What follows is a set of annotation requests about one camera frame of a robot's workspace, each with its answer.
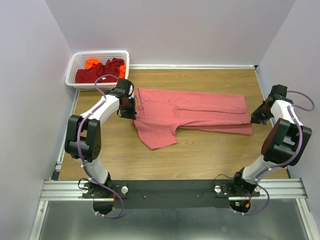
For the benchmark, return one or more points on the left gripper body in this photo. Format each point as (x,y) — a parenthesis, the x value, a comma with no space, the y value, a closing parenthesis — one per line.
(128,113)

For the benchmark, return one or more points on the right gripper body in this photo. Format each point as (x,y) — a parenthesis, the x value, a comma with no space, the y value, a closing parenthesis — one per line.
(259,116)

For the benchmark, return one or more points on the pink t shirt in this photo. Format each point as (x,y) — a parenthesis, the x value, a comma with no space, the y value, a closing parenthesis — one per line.
(160,113)

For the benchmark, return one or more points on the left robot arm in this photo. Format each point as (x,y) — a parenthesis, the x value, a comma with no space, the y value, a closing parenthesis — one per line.
(83,139)

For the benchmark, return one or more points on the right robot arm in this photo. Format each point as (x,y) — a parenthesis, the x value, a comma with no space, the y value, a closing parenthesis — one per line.
(283,146)

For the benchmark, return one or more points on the dark red t shirt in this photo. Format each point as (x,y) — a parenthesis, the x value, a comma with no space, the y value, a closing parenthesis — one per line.
(79,77)

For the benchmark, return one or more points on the orange t shirt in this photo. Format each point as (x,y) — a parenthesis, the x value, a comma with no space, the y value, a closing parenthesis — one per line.
(95,69)

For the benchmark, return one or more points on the white plastic laundry basket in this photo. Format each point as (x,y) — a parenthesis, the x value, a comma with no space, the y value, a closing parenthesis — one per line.
(78,62)

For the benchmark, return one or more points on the aluminium frame rail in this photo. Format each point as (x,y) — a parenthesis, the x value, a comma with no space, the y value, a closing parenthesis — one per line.
(71,190)

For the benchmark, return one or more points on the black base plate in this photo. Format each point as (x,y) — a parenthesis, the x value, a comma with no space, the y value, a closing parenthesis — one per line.
(166,194)

